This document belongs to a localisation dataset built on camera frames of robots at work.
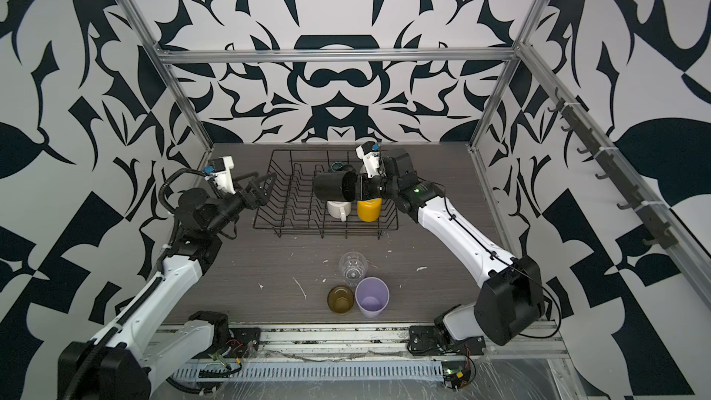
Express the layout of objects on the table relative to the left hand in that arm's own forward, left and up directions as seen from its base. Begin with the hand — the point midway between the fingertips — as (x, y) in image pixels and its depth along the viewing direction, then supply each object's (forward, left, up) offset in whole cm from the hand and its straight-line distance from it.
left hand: (266, 169), depth 72 cm
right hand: (-2, -20, -4) cm, 21 cm away
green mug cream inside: (+4, -18, -5) cm, 19 cm away
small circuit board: (-43, -47, -32) cm, 71 cm away
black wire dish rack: (+10, -8, -26) cm, 29 cm away
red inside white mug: (+1, -18, -22) cm, 28 cm away
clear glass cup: (-15, -22, -30) cm, 40 cm away
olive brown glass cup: (-24, -18, -30) cm, 43 cm away
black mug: (-6, -18, 0) cm, 19 cm away
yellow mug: (+1, -27, -23) cm, 36 cm away
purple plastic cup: (-24, -27, -28) cm, 46 cm away
